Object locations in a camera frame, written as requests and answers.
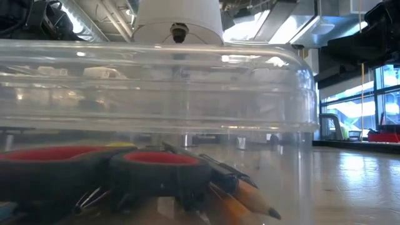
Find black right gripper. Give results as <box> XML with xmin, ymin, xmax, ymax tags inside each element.
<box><xmin>326</xmin><ymin>0</ymin><xmax>400</xmax><ymax>67</ymax></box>

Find clear plastic supply box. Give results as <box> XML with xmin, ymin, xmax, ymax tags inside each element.
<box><xmin>0</xmin><ymin>39</ymin><xmax>320</xmax><ymax>225</ymax></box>

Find black pen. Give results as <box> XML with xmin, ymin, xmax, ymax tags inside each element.
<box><xmin>71</xmin><ymin>186</ymin><xmax>111</xmax><ymax>216</ymax></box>

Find red black scissors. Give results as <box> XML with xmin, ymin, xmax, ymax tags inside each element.
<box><xmin>0</xmin><ymin>142</ymin><xmax>214</xmax><ymax>216</ymax></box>

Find red storage box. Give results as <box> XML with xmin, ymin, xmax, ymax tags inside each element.
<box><xmin>366</xmin><ymin>129</ymin><xmax>400</xmax><ymax>144</ymax></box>

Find white office chair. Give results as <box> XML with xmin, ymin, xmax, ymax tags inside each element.
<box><xmin>318</xmin><ymin>112</ymin><xmax>348</xmax><ymax>142</ymax></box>

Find white shade table lamp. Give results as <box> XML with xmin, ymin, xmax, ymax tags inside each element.
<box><xmin>132</xmin><ymin>0</ymin><xmax>224</xmax><ymax>44</ymax></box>

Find hanging yellow cable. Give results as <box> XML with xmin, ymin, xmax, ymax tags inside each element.
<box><xmin>358</xmin><ymin>62</ymin><xmax>366</xmax><ymax>138</ymax></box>

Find silver ventilation duct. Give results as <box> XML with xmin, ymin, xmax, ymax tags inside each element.
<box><xmin>57</xmin><ymin>0</ymin><xmax>135</xmax><ymax>43</ymax></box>

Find large silver air duct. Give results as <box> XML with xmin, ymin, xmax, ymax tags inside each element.
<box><xmin>221</xmin><ymin>0</ymin><xmax>384</xmax><ymax>49</ymax></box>

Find black table frame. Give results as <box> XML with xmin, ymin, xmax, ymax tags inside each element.
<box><xmin>312</xmin><ymin>139</ymin><xmax>400</xmax><ymax>154</ymax></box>

